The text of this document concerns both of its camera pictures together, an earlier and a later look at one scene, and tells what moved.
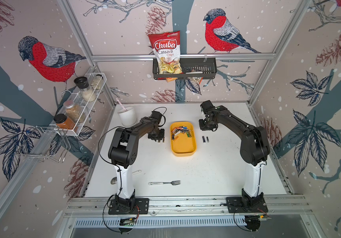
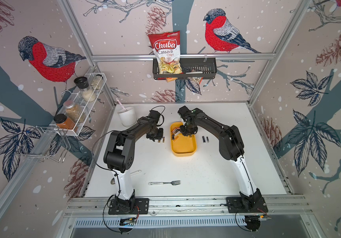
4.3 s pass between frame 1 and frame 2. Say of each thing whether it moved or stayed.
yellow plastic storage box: stayed
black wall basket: stayed
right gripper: moved
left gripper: stayed
